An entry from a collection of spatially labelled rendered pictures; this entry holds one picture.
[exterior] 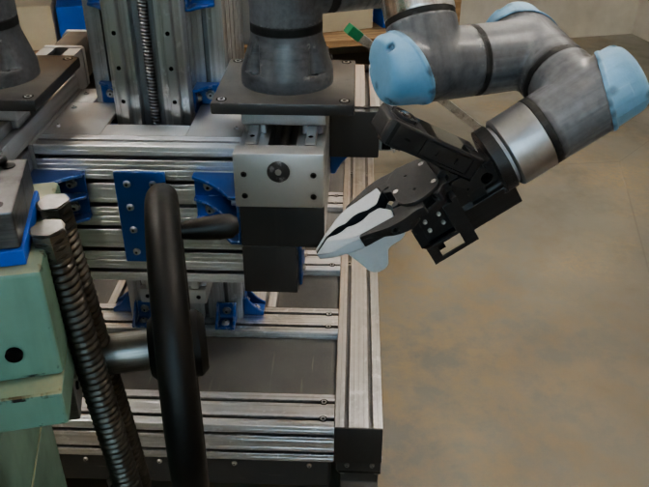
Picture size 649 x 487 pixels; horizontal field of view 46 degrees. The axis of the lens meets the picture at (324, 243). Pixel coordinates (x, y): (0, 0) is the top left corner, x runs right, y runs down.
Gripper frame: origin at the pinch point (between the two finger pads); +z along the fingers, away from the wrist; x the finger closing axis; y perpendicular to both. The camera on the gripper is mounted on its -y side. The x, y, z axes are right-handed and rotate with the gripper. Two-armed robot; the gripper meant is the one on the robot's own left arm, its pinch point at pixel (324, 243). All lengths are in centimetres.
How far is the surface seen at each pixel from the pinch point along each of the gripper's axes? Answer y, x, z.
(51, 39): 17, 276, 80
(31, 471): 3.6, -2.5, 40.4
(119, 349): -9.7, -12.3, 18.2
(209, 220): -10.2, -1.8, 7.5
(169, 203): -18.1, -11.2, 6.8
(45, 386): -15.9, -21.5, 19.6
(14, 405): -16.5, -22.6, 21.6
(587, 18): 174, 326, -154
